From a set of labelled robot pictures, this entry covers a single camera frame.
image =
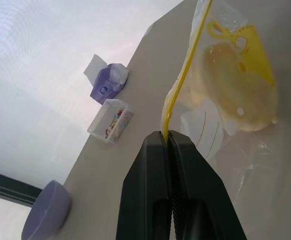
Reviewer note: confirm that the purple plastic bowl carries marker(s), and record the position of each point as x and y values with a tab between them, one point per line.
48	212

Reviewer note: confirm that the purple tissue pack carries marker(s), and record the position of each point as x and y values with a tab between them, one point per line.
105	87

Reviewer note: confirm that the clear box of colourful clips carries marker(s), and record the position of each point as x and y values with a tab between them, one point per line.
110	122

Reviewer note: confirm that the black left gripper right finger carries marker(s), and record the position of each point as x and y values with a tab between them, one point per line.
195	195

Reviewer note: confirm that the clear yellow-zip plastic bag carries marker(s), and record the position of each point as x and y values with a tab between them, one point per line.
255	155

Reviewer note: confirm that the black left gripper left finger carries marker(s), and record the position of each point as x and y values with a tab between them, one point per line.
145	190

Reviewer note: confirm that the round yellow checkered bread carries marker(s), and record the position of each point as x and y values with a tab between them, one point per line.
235	85

